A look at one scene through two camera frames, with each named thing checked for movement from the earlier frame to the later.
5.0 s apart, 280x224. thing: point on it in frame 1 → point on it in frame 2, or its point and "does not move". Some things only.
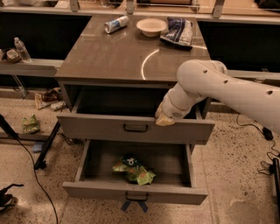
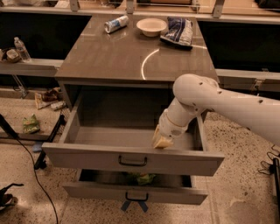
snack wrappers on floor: x=51 y=98 does not move
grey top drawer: x=131 y=119 → x=130 y=149
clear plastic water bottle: x=20 y=45 does not move
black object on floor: x=7 y=200 does not move
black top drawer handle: x=136 y=130 → x=133 y=164
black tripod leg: x=41 y=164 does not move
